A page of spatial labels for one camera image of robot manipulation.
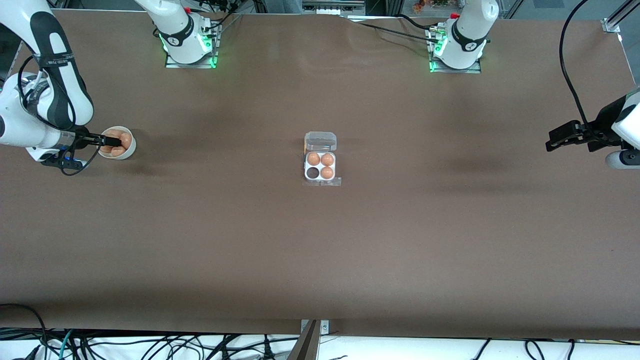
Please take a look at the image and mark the clear plastic egg box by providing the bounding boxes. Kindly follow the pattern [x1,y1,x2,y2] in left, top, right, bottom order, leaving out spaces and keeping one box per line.
[303,131,338,183]

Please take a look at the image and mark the white round bowl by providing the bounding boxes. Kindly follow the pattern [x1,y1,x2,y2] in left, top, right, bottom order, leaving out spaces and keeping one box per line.
[98,125,137,161]

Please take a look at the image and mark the orange background items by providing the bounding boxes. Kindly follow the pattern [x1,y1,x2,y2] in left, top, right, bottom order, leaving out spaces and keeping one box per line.
[412,0,451,13]

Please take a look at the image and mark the clear adhesive tape strip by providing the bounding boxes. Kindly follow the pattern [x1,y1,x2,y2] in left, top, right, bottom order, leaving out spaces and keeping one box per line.
[302,176,343,188]

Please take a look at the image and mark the brown table cover sheet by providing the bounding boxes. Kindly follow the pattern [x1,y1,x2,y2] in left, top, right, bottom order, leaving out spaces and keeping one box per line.
[0,9,640,342]

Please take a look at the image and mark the grey power strip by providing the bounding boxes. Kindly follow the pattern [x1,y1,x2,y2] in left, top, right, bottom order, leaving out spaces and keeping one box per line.
[301,0,367,15]

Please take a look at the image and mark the aluminium profile rail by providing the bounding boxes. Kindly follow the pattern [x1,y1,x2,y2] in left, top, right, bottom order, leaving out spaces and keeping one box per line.
[602,0,640,34]

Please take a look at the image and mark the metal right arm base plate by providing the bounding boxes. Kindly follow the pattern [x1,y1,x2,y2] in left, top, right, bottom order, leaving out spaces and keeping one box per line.
[165,20,221,69]

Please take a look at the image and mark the black looped floor cable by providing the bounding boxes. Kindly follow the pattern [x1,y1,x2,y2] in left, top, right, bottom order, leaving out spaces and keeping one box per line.
[0,303,48,360]

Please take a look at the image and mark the black base cable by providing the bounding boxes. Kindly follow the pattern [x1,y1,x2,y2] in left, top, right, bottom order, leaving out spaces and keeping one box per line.
[395,13,446,32]
[197,0,246,31]
[350,20,438,42]

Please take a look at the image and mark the teal floor cable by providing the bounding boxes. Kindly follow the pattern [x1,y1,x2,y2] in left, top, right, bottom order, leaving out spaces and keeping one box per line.
[57,329,75,360]

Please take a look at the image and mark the grey camera mount pole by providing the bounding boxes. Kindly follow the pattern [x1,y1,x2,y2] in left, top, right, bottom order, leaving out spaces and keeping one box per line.
[286,320,321,360]

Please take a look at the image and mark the small metal bracket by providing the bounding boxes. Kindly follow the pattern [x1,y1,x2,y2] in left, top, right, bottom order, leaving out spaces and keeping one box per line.
[300,319,330,335]

